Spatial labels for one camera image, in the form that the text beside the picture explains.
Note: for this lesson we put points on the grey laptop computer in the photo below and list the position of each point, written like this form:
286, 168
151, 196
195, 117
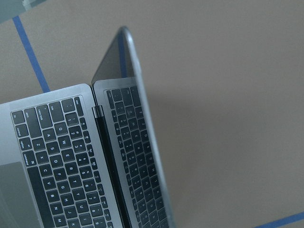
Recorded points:
84, 156

